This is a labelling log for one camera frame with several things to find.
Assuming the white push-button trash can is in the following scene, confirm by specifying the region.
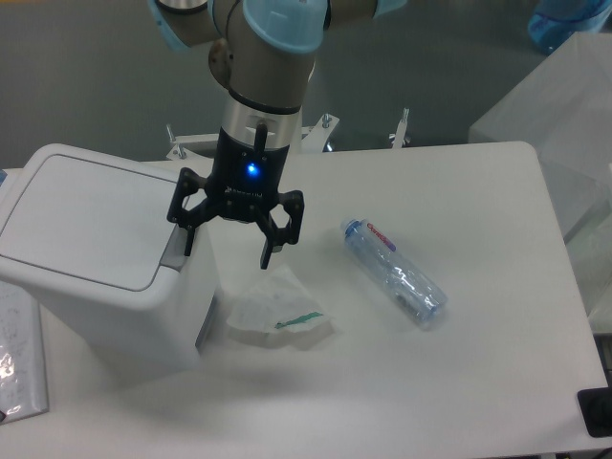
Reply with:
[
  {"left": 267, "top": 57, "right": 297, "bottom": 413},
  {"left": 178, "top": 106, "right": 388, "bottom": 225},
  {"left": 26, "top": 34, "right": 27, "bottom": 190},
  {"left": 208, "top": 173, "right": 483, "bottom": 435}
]
[{"left": 1, "top": 143, "right": 219, "bottom": 369}]

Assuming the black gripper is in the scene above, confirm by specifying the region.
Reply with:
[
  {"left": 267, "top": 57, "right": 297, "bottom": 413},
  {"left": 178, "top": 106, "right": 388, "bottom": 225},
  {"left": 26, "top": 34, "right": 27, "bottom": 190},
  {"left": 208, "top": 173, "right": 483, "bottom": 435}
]
[{"left": 166, "top": 126, "right": 305, "bottom": 270}]

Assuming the black device at edge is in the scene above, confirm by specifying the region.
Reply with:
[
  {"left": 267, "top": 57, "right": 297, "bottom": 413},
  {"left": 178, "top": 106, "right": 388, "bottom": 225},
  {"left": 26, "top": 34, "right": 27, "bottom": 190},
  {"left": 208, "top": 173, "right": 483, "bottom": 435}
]
[{"left": 577, "top": 387, "right": 611, "bottom": 438}]

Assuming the blue plastic bag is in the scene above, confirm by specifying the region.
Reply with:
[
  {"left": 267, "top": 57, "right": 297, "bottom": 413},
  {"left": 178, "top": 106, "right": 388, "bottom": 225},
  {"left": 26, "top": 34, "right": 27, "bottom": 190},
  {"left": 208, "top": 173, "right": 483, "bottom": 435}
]
[{"left": 527, "top": 0, "right": 611, "bottom": 55}]

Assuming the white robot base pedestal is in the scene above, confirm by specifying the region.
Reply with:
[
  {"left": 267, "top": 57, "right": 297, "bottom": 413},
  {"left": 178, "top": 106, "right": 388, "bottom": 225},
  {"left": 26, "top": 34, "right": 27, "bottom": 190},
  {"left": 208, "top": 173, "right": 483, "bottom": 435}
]
[{"left": 295, "top": 61, "right": 317, "bottom": 155}]

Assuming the crumpled white paper wrapper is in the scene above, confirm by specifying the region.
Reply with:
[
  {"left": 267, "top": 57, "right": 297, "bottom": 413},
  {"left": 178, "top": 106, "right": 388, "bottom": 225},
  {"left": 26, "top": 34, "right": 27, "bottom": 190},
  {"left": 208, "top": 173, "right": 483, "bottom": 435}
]
[{"left": 226, "top": 265, "right": 335, "bottom": 350}]

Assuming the white laminated paper sheet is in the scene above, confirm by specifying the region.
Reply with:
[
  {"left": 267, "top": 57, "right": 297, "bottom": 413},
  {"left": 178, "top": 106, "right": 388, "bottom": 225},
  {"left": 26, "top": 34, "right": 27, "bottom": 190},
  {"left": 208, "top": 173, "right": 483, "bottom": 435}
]
[{"left": 1, "top": 282, "right": 49, "bottom": 425}]

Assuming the metal clamp screw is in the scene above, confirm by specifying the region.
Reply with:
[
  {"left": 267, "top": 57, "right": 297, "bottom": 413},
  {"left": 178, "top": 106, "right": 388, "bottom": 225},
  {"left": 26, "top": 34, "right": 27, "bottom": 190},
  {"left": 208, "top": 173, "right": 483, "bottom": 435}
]
[{"left": 388, "top": 107, "right": 410, "bottom": 149}]

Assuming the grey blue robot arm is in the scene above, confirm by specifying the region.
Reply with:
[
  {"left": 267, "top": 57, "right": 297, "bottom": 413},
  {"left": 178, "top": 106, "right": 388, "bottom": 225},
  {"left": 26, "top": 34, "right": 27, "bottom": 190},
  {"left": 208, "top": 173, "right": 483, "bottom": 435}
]
[{"left": 148, "top": 1, "right": 404, "bottom": 268}]

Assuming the white metal clamp bracket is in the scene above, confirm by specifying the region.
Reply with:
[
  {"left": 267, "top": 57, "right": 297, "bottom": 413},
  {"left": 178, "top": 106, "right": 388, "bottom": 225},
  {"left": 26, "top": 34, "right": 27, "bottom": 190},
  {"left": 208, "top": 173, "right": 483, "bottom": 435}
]
[{"left": 165, "top": 113, "right": 340, "bottom": 161}]

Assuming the clear plastic water bottle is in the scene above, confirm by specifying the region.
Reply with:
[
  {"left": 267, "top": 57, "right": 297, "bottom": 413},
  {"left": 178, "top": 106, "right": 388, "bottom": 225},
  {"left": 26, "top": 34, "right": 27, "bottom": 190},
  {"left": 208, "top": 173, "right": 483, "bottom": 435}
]
[{"left": 340, "top": 218, "right": 448, "bottom": 327}]

